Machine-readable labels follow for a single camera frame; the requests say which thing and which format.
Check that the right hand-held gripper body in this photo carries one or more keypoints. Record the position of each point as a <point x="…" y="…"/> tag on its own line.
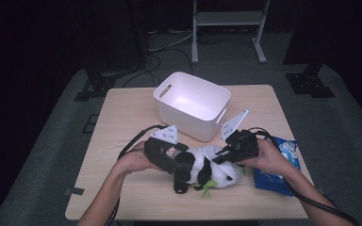
<point x="245" y="146"/>

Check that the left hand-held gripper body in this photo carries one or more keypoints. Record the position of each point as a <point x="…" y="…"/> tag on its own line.
<point x="166" y="135"/>

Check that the panda plush toy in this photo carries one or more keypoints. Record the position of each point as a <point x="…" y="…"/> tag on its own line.
<point x="198" y="166"/>

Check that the white plastic bin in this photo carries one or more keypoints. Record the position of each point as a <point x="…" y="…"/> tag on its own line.
<point x="188" y="103"/>

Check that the blue wet wipe pack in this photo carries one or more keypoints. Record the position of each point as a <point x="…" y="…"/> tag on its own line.
<point x="270" y="183"/>

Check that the person's right hand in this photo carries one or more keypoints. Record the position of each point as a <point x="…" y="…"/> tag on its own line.
<point x="270" y="160"/>

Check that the person's left hand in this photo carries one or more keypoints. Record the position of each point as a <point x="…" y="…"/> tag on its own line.
<point x="133" y="160"/>

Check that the black stand base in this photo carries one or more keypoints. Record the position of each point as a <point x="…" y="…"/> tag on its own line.
<point x="309" y="83"/>
<point x="95" y="84"/>

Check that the white metal stand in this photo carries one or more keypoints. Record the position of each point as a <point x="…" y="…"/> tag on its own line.
<point x="229" y="18"/>

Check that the black floor frame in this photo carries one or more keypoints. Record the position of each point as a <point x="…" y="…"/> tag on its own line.
<point x="86" y="128"/>

